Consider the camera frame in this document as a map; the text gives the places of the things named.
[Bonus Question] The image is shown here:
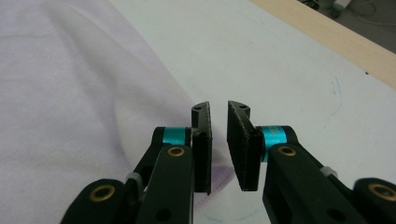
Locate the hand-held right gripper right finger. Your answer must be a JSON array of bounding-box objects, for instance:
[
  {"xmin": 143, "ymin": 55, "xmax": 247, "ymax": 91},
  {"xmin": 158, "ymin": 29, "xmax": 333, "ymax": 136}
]
[{"xmin": 226, "ymin": 100, "xmax": 297, "ymax": 192}]

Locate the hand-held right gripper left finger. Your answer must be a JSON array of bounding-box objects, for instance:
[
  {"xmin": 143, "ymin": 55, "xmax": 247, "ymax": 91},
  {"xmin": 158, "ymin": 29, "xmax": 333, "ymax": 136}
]
[{"xmin": 151, "ymin": 100, "xmax": 214, "ymax": 196}]

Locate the lilac printed towel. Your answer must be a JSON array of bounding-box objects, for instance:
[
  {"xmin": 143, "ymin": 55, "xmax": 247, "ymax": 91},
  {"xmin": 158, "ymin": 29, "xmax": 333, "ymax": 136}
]
[{"xmin": 0, "ymin": 0, "xmax": 235, "ymax": 224}]

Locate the white foam mat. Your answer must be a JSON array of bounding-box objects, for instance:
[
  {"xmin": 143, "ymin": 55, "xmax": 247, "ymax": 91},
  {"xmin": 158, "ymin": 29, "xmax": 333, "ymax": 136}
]
[{"xmin": 106, "ymin": 0, "xmax": 396, "ymax": 224}]

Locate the white power unit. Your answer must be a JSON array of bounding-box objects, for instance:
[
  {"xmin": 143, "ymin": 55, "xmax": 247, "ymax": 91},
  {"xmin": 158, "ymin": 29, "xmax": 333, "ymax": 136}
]
[{"xmin": 332, "ymin": 0, "xmax": 353, "ymax": 9}]

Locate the white floor cable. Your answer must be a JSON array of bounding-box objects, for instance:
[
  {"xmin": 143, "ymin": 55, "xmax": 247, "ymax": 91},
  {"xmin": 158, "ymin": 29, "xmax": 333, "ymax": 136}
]
[{"xmin": 350, "ymin": 0, "xmax": 396, "ymax": 27}]

